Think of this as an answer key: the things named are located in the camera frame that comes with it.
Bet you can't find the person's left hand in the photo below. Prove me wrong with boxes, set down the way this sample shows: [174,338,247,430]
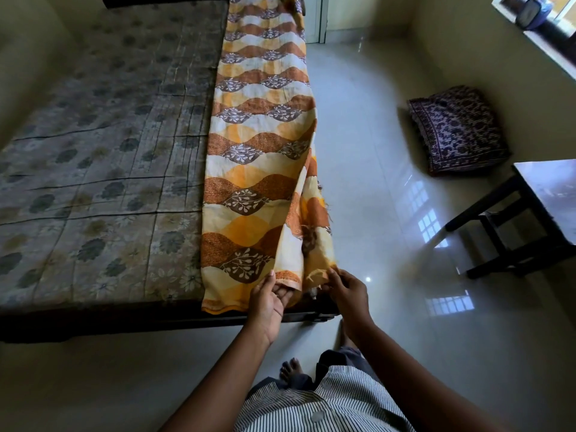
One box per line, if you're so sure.
[247,270,294,346]

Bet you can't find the person's right hand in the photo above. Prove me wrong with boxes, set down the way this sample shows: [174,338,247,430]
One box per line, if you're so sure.
[321,267,370,332]

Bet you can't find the orange wave-patterned bedsheet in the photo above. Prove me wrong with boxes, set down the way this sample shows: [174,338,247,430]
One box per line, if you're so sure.
[200,0,337,315]

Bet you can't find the person's right forearm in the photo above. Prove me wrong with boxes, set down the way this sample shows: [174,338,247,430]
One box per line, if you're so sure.
[343,310,509,432]

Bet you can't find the person's left forearm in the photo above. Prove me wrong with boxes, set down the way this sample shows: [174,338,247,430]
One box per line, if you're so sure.
[158,320,273,432]

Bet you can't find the person's dark trousers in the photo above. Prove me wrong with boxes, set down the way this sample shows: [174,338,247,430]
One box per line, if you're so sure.
[247,347,383,398]

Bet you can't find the person's foot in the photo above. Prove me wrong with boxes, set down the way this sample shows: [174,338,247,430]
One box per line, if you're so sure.
[279,358,304,384]

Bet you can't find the person's striped shirt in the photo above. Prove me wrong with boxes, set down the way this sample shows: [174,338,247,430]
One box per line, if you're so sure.
[234,365,417,432]

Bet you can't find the purple patterned cushion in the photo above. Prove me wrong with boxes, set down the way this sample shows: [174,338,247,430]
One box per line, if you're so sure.
[408,85,511,175]

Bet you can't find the grey floral mattress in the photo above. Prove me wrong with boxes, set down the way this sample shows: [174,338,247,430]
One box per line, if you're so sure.
[0,1,229,311]

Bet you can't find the dark wooden side table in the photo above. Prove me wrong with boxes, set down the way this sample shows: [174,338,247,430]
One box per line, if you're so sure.
[445,159,576,280]

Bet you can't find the dark rounded object on windowsill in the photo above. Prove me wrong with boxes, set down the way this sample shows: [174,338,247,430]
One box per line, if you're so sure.
[515,0,554,31]

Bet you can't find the dark wooden bed frame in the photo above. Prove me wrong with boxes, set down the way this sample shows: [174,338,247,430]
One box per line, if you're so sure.
[0,0,339,344]

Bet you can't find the white door frame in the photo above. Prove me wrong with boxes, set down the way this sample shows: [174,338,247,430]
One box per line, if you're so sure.
[302,0,330,44]

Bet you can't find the white window frame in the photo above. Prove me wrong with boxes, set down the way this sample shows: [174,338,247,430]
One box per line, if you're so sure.
[491,0,576,81]

